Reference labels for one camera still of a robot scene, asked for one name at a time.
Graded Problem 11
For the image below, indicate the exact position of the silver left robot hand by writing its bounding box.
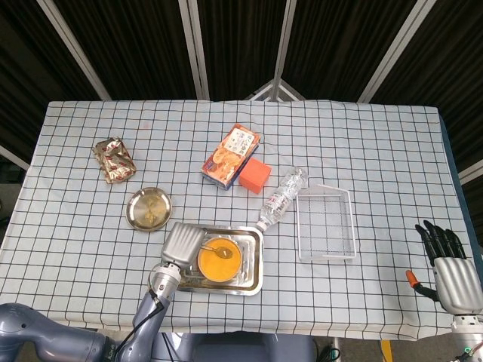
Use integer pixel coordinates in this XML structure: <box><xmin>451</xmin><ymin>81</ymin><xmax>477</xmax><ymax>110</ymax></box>
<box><xmin>161</xmin><ymin>222</ymin><xmax>208</xmax><ymax>269</ymax></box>

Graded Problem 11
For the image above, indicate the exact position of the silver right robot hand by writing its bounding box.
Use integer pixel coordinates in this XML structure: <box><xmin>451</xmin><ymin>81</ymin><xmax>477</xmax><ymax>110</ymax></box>
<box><xmin>405</xmin><ymin>220</ymin><xmax>483</xmax><ymax>316</ymax></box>

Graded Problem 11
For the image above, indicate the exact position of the silver metal spoon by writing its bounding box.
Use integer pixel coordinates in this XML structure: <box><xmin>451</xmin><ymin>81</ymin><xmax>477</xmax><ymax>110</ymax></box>
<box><xmin>198</xmin><ymin>244</ymin><xmax>233</xmax><ymax>259</ymax></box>

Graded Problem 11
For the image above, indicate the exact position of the small round steel plate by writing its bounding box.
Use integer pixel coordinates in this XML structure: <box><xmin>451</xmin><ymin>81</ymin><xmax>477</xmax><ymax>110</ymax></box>
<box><xmin>125</xmin><ymin>187</ymin><xmax>174</xmax><ymax>232</ymax></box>

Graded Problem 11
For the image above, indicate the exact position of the bowl of orange powder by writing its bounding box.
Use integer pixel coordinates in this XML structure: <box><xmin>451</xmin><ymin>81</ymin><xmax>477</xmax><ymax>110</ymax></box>
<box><xmin>197</xmin><ymin>237</ymin><xmax>243</xmax><ymax>284</ymax></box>

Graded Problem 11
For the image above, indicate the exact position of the rectangular stainless steel tray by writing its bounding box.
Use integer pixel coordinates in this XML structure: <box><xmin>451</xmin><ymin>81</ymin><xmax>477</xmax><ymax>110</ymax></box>
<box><xmin>171</xmin><ymin>222</ymin><xmax>264</xmax><ymax>297</ymax></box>

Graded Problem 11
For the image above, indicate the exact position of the yellow powder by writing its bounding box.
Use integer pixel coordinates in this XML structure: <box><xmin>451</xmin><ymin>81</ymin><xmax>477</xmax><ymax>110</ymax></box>
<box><xmin>199</xmin><ymin>239</ymin><xmax>242</xmax><ymax>282</ymax></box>

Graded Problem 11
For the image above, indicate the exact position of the orange blue cracker box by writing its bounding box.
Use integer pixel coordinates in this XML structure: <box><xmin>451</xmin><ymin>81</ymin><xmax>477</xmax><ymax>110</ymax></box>
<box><xmin>201</xmin><ymin>123</ymin><xmax>262</xmax><ymax>190</ymax></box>

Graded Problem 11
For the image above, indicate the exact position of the orange cube block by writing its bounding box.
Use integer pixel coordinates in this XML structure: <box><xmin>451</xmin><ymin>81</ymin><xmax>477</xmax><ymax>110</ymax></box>
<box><xmin>238</xmin><ymin>157</ymin><xmax>272</xmax><ymax>195</ymax></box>

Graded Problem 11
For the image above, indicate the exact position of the clear plastic water bottle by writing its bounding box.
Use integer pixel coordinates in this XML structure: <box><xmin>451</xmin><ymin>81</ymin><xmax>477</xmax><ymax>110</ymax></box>
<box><xmin>256</xmin><ymin>167</ymin><xmax>309</xmax><ymax>232</ymax></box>

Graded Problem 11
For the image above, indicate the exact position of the gold foil snack bag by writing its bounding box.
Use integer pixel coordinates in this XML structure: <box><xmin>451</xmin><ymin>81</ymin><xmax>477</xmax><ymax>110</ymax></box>
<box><xmin>92</xmin><ymin>137</ymin><xmax>137</xmax><ymax>185</ymax></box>

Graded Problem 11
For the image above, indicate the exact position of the blue-grey robot torso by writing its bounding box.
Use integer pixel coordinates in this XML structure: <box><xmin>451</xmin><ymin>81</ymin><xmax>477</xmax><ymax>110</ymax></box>
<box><xmin>162</xmin><ymin>331</ymin><xmax>316</xmax><ymax>362</ymax></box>

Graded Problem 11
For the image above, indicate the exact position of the white black checkered tablecloth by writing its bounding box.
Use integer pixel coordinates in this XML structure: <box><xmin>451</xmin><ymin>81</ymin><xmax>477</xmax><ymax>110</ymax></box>
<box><xmin>0</xmin><ymin>100</ymin><xmax>483</xmax><ymax>342</ymax></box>

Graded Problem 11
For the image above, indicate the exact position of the dark folding partition screen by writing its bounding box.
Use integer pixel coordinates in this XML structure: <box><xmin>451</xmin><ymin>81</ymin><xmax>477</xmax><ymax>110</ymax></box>
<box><xmin>0</xmin><ymin>0</ymin><xmax>483</xmax><ymax>197</ymax></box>

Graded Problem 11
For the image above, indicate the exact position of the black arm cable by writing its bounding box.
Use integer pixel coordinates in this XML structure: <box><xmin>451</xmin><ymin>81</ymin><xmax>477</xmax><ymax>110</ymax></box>
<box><xmin>112</xmin><ymin>288</ymin><xmax>166</xmax><ymax>362</ymax></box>

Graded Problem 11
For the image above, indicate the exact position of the white wire mesh basket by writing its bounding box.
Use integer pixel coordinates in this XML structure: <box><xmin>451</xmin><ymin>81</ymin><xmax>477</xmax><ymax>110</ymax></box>
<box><xmin>295</xmin><ymin>183</ymin><xmax>358</xmax><ymax>262</ymax></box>

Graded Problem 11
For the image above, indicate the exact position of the white partition foot frame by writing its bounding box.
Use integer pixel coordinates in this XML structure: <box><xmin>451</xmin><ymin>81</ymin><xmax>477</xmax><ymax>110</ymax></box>
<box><xmin>245</xmin><ymin>78</ymin><xmax>305</xmax><ymax>102</ymax></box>

